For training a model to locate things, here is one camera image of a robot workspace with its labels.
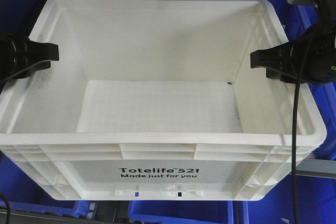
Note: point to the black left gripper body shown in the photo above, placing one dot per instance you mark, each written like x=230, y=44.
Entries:
x=9, y=58

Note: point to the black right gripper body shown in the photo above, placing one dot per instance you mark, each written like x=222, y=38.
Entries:
x=314, y=50

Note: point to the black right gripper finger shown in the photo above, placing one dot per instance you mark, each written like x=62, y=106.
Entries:
x=290, y=75
x=278, y=58

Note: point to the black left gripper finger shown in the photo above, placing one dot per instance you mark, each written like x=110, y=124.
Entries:
x=31, y=53
x=30, y=71

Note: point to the white plastic Totelife tote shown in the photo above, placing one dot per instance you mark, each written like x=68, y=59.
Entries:
x=152, y=100

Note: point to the blue bin right destination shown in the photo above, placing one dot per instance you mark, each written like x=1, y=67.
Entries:
x=297, y=19

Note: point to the blue bin below destination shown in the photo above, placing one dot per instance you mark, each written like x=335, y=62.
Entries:
x=173, y=211

